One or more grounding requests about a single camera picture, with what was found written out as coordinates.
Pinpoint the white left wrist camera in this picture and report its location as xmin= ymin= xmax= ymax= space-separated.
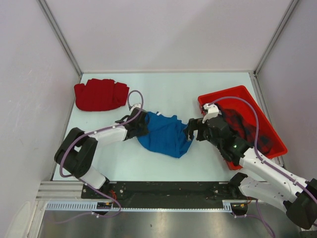
xmin=130 ymin=103 xmax=142 ymax=112

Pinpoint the aluminium frame rail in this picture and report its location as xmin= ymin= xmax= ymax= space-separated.
xmin=36 ymin=181 xmax=83 ymax=201

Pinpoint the red pleated skirt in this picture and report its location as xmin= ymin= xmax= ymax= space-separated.
xmin=74 ymin=78 xmax=130 ymax=112

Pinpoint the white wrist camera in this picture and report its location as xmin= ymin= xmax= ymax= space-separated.
xmin=130 ymin=103 xmax=142 ymax=112
xmin=202 ymin=103 xmax=219 ymax=123

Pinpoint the red black plaid skirt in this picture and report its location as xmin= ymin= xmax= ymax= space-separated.
xmin=215 ymin=104 xmax=274 ymax=156

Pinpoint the blue skirt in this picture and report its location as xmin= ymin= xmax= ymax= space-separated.
xmin=137 ymin=112 xmax=192 ymax=158

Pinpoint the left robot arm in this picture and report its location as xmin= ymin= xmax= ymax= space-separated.
xmin=54 ymin=108 xmax=149 ymax=198

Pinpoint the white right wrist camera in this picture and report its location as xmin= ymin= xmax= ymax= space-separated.
xmin=202 ymin=103 xmax=219 ymax=123

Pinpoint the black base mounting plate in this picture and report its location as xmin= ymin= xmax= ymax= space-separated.
xmin=81 ymin=180 xmax=248 ymax=209

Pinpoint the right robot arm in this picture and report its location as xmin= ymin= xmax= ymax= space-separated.
xmin=184 ymin=117 xmax=317 ymax=230

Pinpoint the red plastic bin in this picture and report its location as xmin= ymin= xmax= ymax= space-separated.
xmin=198 ymin=85 xmax=288 ymax=159

